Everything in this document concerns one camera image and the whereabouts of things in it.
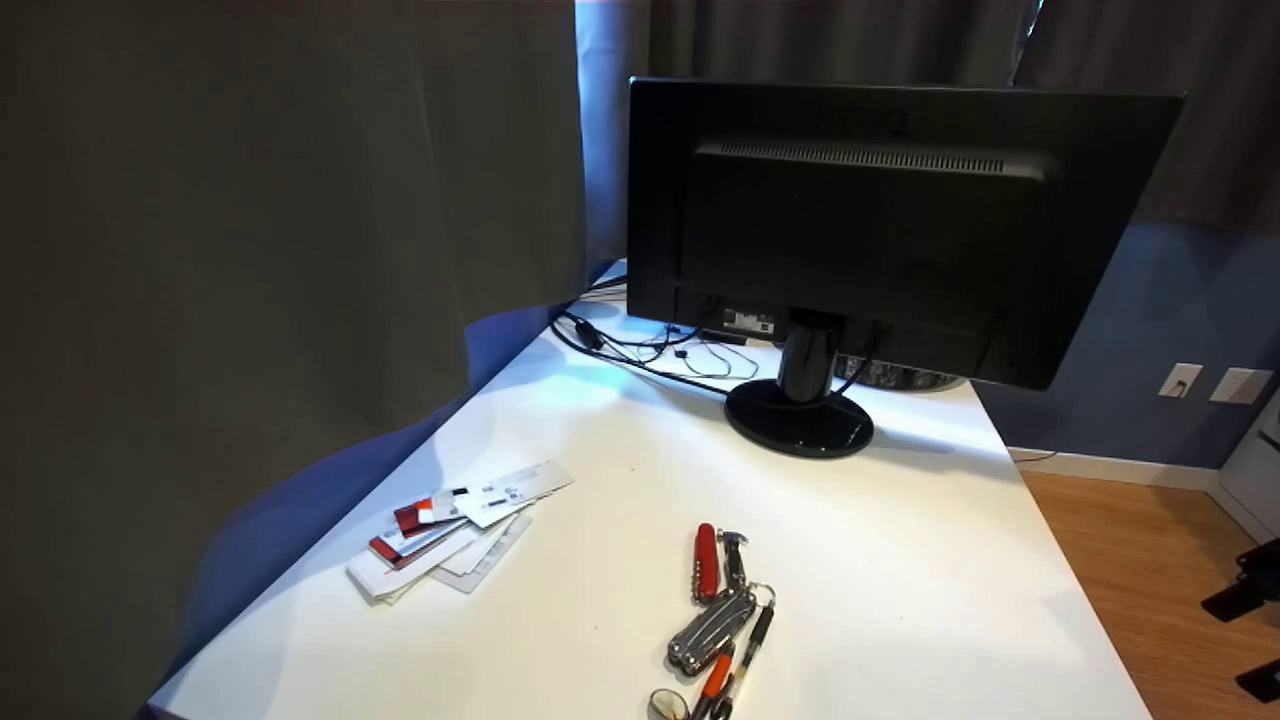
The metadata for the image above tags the orange black pen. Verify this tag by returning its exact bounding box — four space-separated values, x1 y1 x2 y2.
679 645 740 720

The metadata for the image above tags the grey cabinet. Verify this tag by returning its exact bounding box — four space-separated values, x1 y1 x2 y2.
1216 386 1280 540

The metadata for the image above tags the white baseboard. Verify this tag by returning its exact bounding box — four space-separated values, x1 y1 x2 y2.
1007 443 1224 490

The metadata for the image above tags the grey metal tool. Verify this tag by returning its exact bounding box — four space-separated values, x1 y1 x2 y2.
713 526 753 597

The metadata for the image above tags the black monitor with round stand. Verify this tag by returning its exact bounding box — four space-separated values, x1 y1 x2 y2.
619 73 1188 465

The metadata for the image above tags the red pocket knife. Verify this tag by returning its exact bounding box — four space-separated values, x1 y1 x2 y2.
687 521 725 609

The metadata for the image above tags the long white card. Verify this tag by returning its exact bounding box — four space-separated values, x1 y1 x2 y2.
485 454 577 512

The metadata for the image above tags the white paper card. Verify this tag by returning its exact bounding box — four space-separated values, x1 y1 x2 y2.
433 512 538 598

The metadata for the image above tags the white card black mark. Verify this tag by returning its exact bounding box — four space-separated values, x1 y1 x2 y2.
450 482 522 535

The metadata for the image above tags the red white card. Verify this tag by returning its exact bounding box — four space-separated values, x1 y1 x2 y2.
363 523 463 570
387 490 463 544

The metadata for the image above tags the white wall switch plate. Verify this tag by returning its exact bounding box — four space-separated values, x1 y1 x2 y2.
1210 361 1277 406

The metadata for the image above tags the white wall outlet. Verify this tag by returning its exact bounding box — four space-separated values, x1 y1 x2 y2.
1155 355 1206 403

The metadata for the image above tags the thin black cable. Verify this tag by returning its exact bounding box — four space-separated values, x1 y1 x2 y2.
660 333 770 386

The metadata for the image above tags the black monitor cable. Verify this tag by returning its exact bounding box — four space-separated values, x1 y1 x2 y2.
548 305 737 401

